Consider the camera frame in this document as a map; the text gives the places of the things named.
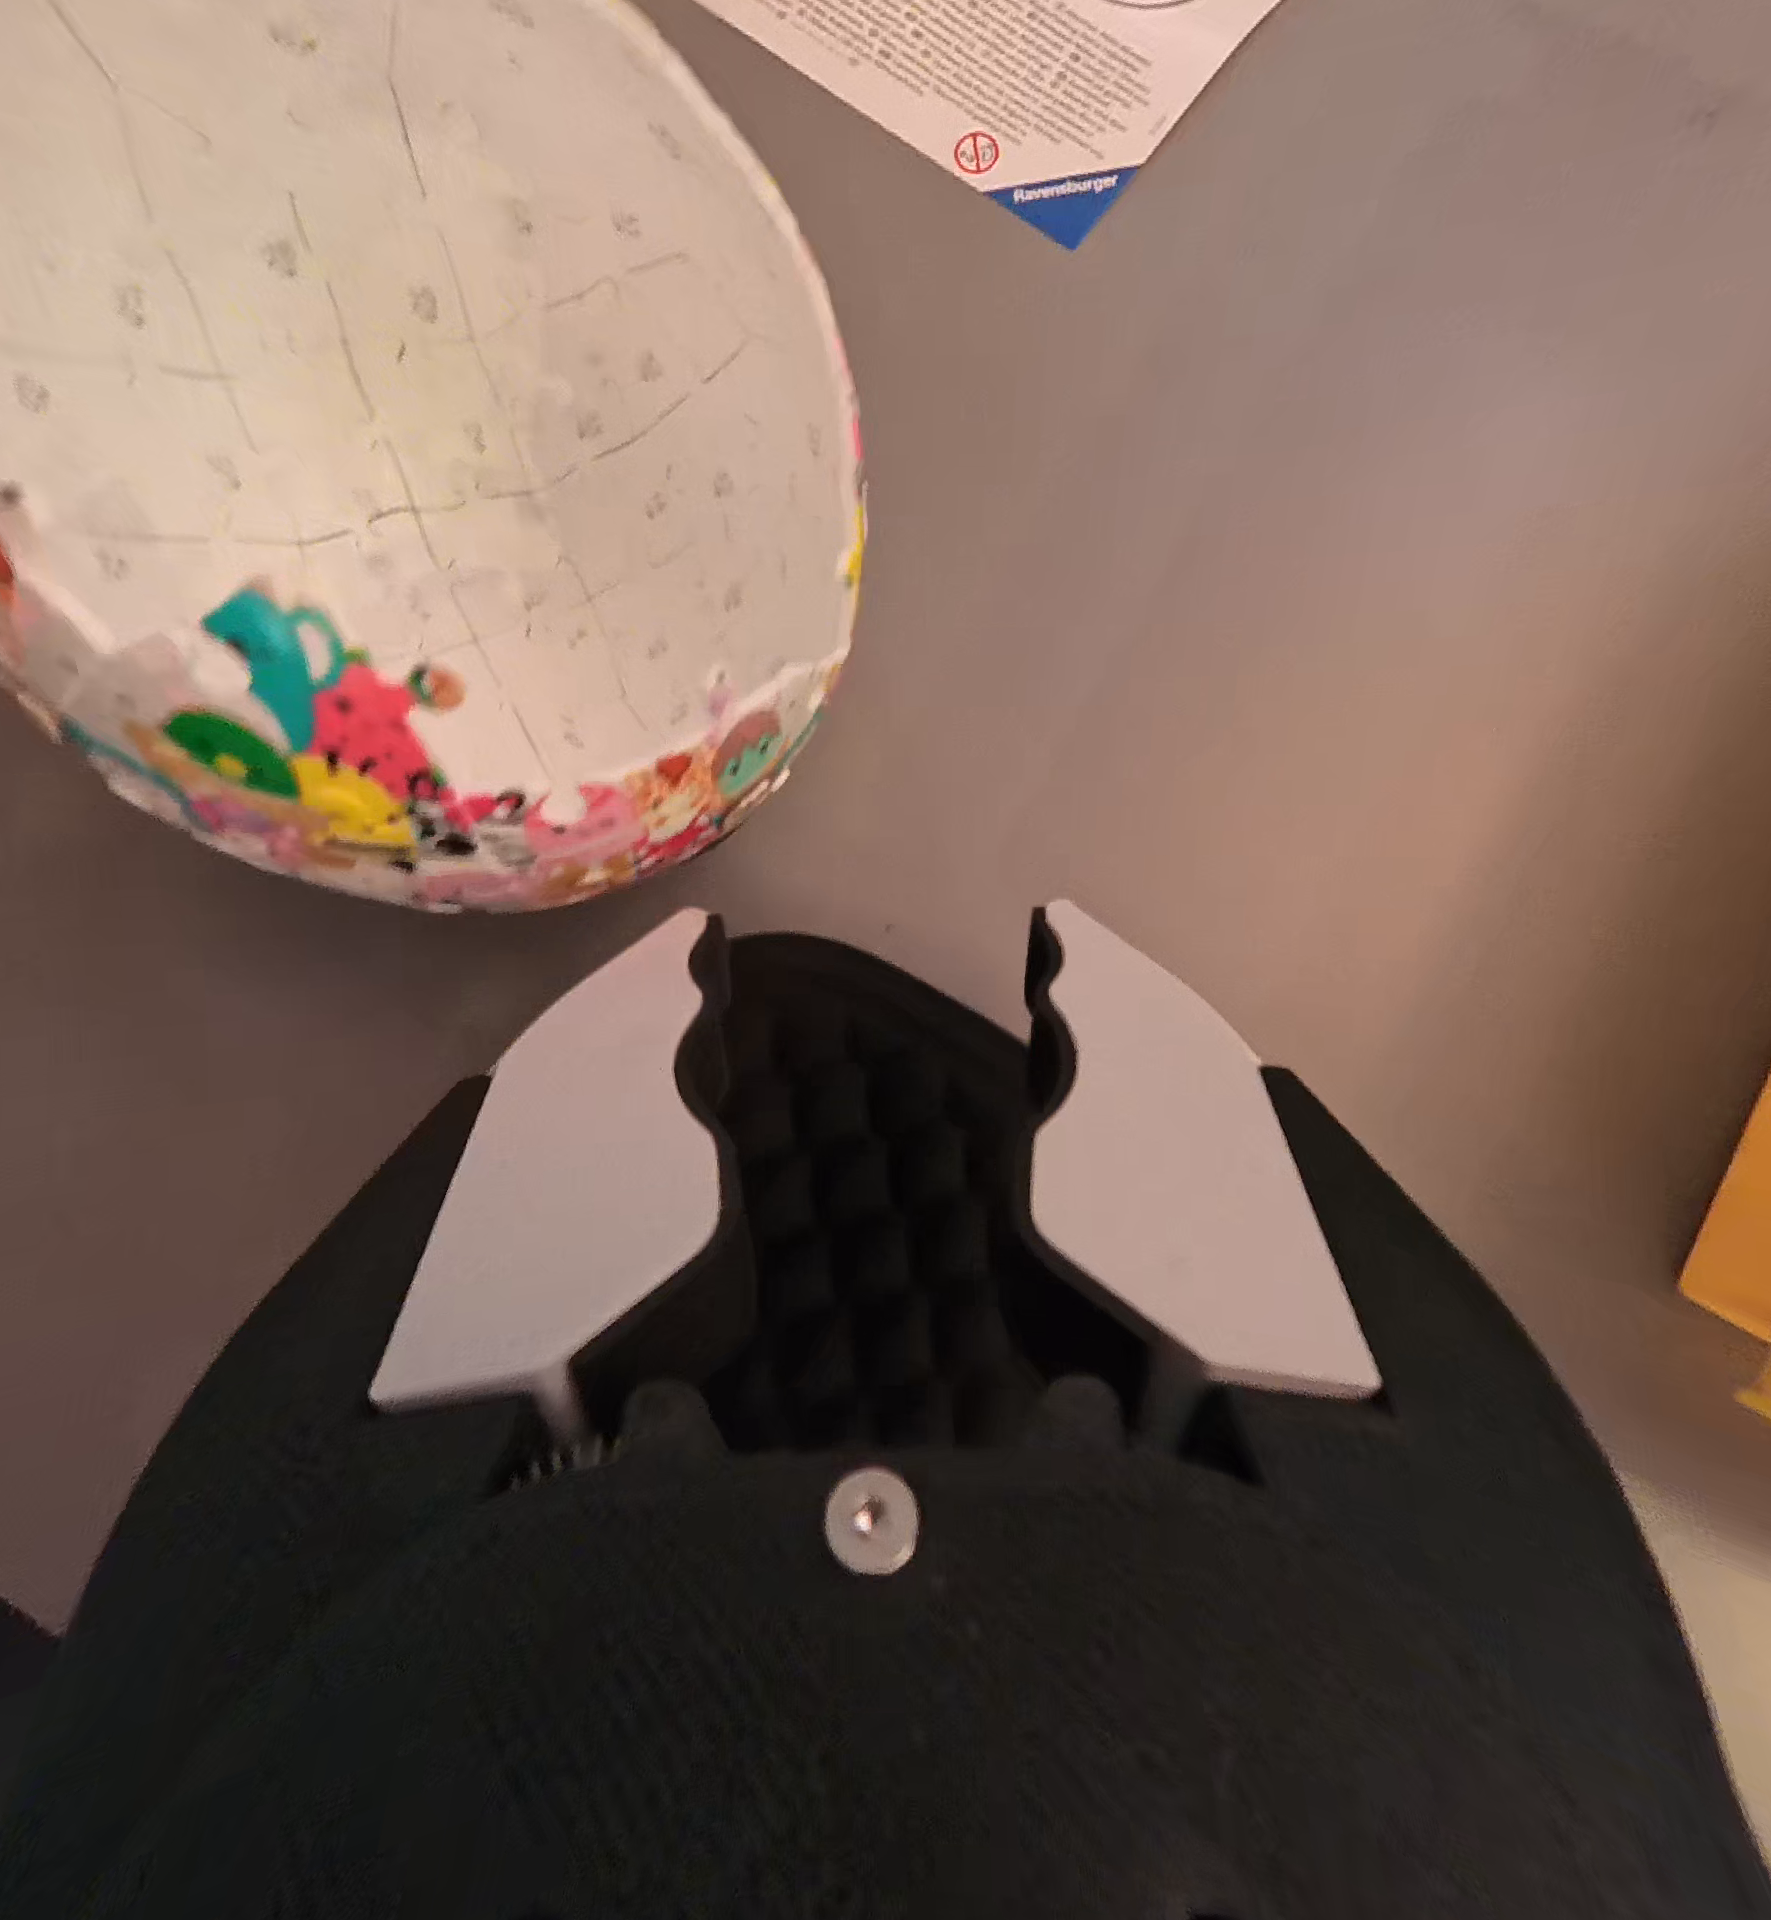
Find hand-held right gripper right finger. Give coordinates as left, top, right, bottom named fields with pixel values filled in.
left=1025, top=899, right=1385, bottom=1447

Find colourful cartoon puzzle ball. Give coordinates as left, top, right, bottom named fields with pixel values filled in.
left=0, top=0, right=870, bottom=914

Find white instruction leaflet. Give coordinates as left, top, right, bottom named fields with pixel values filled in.
left=697, top=0, right=1287, bottom=251

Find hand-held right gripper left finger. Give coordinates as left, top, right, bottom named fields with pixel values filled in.
left=368, top=909, right=744, bottom=1450

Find black quilted wrist rest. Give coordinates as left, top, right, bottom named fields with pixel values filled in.
left=675, top=932, right=1082, bottom=1453

